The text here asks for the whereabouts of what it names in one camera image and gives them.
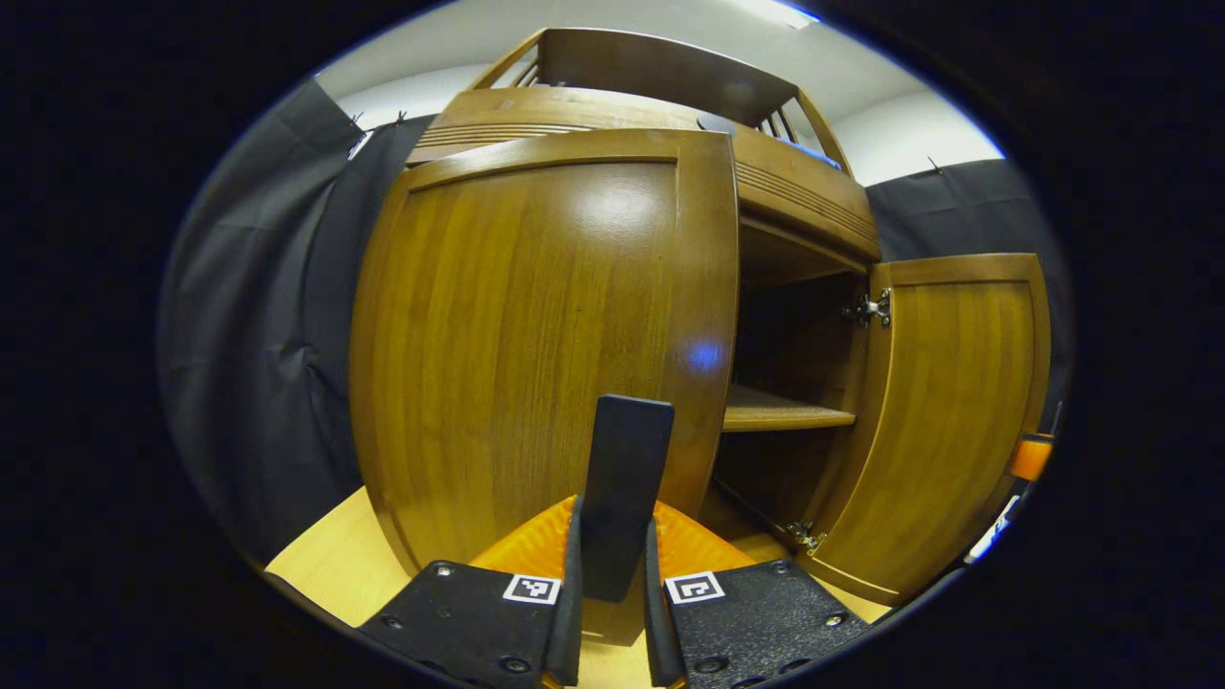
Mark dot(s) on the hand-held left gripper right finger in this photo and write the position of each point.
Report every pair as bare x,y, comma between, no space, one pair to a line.
660,632

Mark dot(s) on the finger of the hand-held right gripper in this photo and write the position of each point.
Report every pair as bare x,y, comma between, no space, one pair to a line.
1032,457

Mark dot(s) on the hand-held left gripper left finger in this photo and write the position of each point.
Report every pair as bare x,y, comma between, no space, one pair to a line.
565,622

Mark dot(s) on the wooden cabinet door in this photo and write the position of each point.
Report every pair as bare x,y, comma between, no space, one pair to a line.
957,411
498,335

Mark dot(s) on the blue folded cloth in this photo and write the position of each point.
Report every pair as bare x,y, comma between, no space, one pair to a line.
813,155

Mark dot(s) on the black backdrop cloth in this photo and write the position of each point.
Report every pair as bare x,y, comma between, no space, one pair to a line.
258,335

